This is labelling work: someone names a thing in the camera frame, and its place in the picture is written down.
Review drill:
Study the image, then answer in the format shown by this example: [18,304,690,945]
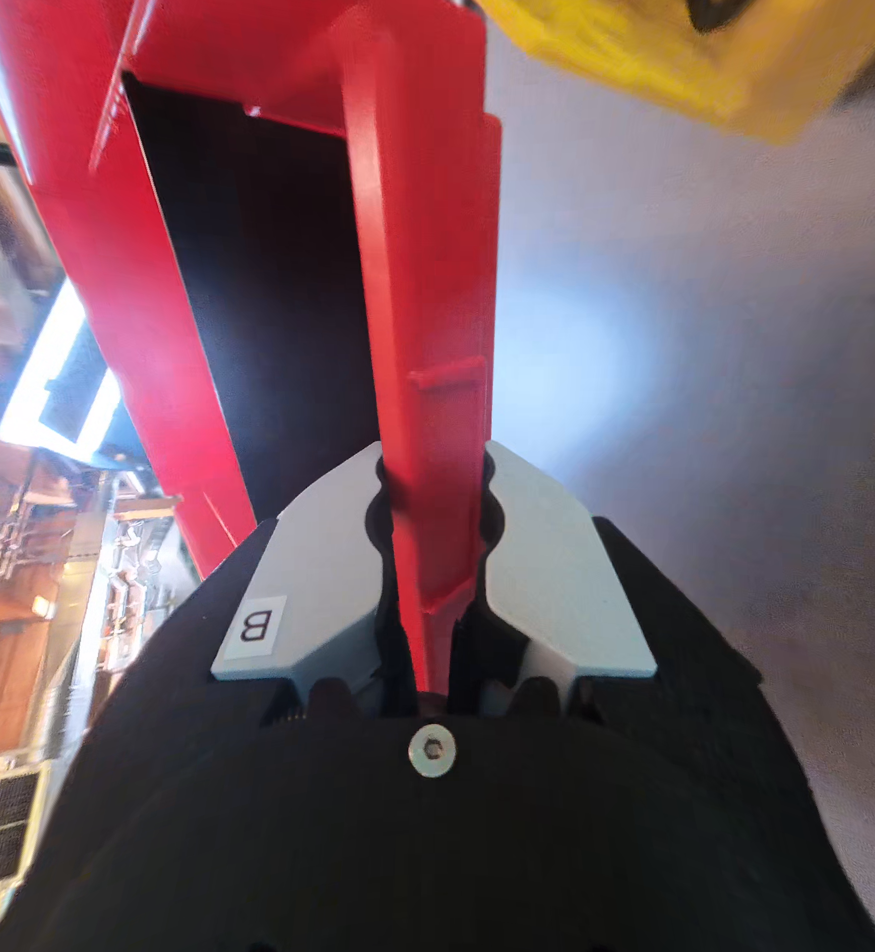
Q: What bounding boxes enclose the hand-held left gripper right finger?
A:
[452,440,659,704]

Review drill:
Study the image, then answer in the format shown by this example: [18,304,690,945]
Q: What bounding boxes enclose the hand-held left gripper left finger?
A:
[211,441,397,704]

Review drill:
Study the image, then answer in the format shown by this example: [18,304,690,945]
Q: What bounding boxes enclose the large red plastic bin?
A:
[0,0,505,696]

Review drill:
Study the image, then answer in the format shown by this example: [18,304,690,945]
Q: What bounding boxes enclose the yellow plastic bin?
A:
[475,0,875,146]

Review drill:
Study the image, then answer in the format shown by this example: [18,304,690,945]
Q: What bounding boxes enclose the white vent grille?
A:
[0,766,50,893]

